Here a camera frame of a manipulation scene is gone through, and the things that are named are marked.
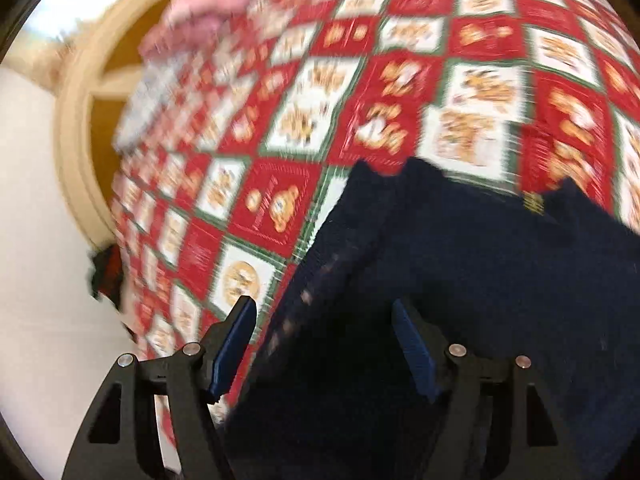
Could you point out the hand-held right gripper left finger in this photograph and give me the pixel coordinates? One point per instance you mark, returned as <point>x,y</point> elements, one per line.
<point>232,345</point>

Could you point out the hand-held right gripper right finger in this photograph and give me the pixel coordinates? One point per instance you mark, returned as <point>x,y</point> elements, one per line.
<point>415,355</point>

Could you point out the navy patterned knit sweater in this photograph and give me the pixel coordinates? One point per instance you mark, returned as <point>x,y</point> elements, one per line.
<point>475,250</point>

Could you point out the dark red cloth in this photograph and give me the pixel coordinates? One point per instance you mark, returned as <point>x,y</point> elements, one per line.
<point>105,275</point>

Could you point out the red printed bedspread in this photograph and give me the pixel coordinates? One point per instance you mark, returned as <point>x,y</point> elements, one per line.
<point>310,110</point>

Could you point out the grey white cloth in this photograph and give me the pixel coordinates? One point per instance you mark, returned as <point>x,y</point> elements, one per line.
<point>150,105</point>

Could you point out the cream wooden headboard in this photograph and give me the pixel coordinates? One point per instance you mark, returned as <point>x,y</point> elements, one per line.
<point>75,125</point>

